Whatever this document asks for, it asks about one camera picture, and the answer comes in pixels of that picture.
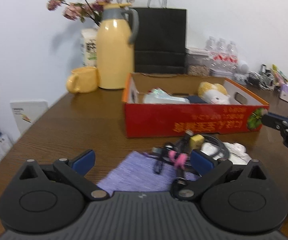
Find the clear seed container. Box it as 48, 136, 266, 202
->
186, 52, 213, 76

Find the white flat box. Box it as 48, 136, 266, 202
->
10, 100, 48, 134

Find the white tissue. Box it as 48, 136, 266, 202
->
221, 142, 252, 166

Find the dried pink flower bouquet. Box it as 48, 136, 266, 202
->
46, 0, 138, 27

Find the black cable with pink tie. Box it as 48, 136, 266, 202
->
151, 129, 230, 198

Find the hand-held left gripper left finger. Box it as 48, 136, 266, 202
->
15, 149, 109, 202

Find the white robot toy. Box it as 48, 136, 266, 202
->
234, 60, 250, 84

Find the white milk carton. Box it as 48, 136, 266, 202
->
80, 29, 99, 67

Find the yellow white plush toy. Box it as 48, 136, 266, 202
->
197, 82, 230, 105

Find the dark blue item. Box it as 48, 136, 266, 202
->
171, 94, 209, 104

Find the small white red box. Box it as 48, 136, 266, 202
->
187, 47, 208, 55

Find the clear plastic packet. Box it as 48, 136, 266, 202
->
143, 88, 190, 104

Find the yellow mug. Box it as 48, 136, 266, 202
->
66, 67, 101, 94

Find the black paper bag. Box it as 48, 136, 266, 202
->
131, 0, 187, 75

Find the purple cloth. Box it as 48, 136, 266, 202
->
97, 151, 199, 192

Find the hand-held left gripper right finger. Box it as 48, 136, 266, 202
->
176, 149, 268, 202

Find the yellow thermos jug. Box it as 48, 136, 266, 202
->
96, 2, 139, 90

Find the small yellow box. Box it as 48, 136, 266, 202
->
190, 134, 204, 149

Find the grey tin box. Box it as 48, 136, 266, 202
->
210, 68, 234, 79

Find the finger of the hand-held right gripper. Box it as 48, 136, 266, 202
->
261, 112, 288, 137

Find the red orange cardboard box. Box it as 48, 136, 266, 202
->
122, 72, 270, 138

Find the colourful snack packet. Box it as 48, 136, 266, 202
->
271, 64, 288, 84

